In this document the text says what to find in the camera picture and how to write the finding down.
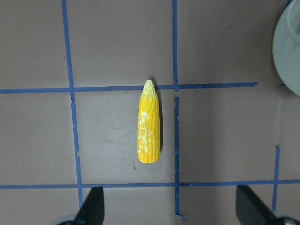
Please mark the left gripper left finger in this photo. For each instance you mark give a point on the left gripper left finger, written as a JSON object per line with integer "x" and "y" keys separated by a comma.
{"x": 92, "y": 210}

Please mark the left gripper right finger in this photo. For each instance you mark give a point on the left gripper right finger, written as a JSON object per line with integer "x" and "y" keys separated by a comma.
{"x": 250, "y": 209}

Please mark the yellow corn cob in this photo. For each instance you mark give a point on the yellow corn cob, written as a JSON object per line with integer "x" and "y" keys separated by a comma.
{"x": 148, "y": 126}

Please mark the pale green cooking pot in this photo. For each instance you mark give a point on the pale green cooking pot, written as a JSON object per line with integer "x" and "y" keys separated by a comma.
{"x": 286, "y": 47}

